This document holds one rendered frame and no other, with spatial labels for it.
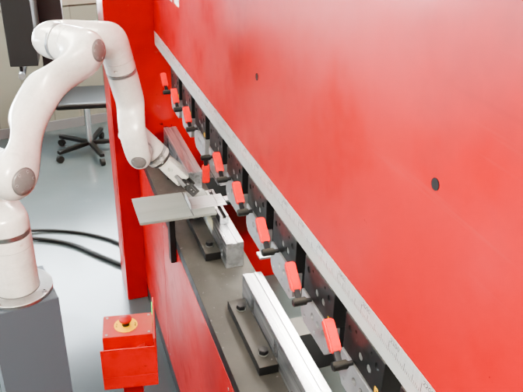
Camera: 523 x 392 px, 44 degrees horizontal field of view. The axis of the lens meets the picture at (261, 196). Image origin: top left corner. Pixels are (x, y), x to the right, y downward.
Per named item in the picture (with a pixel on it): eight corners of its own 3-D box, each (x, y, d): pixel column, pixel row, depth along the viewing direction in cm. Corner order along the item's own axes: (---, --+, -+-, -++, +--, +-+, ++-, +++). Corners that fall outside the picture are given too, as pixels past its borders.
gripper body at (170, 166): (170, 155, 209) (192, 176, 215) (163, 143, 217) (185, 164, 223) (153, 170, 209) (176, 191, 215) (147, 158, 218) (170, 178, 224)
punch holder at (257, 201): (246, 228, 177) (247, 174, 169) (275, 224, 179) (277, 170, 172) (263, 257, 164) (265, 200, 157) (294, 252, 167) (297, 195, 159)
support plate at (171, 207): (131, 201, 228) (131, 198, 227) (204, 191, 236) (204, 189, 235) (140, 225, 213) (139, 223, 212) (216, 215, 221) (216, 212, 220)
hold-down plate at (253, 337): (227, 308, 194) (227, 300, 192) (244, 305, 195) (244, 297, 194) (259, 376, 169) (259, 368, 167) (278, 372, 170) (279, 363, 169)
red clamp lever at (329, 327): (321, 319, 120) (335, 371, 117) (341, 315, 121) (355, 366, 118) (317, 320, 122) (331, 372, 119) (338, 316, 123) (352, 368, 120)
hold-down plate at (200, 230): (185, 218, 241) (185, 211, 239) (199, 216, 242) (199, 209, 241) (205, 261, 216) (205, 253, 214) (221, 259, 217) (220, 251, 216)
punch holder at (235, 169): (226, 195, 194) (226, 145, 186) (252, 192, 196) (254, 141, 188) (240, 219, 181) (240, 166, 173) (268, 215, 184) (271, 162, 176)
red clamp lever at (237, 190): (230, 180, 170) (238, 215, 167) (245, 179, 171) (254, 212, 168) (229, 183, 172) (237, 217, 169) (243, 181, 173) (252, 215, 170)
